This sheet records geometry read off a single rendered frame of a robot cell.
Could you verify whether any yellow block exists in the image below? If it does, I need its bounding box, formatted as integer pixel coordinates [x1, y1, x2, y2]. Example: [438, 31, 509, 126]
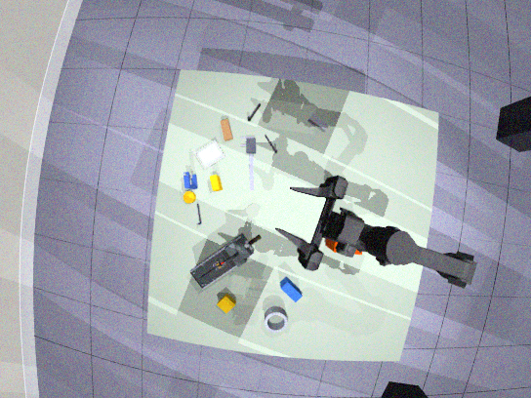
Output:
[210, 175, 223, 191]
[217, 294, 236, 313]

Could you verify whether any blue block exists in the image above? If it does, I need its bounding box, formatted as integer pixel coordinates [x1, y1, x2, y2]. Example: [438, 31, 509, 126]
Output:
[279, 276, 303, 302]

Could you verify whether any yellow short cylinder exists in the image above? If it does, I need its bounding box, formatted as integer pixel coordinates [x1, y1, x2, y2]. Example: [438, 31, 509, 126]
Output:
[184, 191, 196, 203]

